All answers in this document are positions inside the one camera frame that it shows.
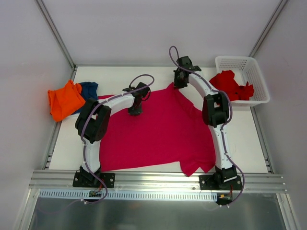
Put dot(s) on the magenta t shirt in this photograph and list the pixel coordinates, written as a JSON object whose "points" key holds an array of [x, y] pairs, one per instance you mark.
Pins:
{"points": [[170, 129]]}

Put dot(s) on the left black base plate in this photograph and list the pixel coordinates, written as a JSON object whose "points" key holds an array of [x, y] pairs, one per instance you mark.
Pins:
{"points": [[86, 180]]}

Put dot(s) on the white plastic basket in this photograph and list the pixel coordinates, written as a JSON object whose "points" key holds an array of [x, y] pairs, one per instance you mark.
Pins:
{"points": [[246, 70]]}

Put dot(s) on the red t shirt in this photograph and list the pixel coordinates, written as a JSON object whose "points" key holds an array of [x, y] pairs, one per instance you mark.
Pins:
{"points": [[225, 81]]}

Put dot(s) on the orange t shirt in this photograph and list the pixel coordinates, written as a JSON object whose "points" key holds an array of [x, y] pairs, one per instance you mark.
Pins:
{"points": [[65, 101]]}

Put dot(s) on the white slotted cable duct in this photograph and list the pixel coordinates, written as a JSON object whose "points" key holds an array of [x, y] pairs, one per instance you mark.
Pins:
{"points": [[128, 195]]}

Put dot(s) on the navy blue t shirt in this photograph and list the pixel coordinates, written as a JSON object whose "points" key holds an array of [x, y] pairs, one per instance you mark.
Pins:
{"points": [[81, 93]]}

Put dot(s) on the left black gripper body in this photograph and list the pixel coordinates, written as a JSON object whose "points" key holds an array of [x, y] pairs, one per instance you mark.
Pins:
{"points": [[135, 110]]}

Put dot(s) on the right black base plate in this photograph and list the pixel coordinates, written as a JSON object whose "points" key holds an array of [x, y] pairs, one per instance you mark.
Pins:
{"points": [[208, 182]]}

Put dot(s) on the aluminium mounting rail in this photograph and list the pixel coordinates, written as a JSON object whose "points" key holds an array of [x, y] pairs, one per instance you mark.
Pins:
{"points": [[159, 181]]}

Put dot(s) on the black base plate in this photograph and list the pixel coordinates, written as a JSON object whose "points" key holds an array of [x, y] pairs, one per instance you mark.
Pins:
{"points": [[86, 180], [208, 182]]}

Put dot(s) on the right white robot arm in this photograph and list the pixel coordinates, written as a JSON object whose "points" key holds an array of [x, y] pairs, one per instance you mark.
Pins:
{"points": [[216, 113]]}

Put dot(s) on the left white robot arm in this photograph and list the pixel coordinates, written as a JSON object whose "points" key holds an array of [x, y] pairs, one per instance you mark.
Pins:
{"points": [[92, 124]]}

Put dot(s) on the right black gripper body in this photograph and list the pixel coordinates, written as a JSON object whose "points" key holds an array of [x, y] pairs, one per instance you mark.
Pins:
{"points": [[180, 81]]}

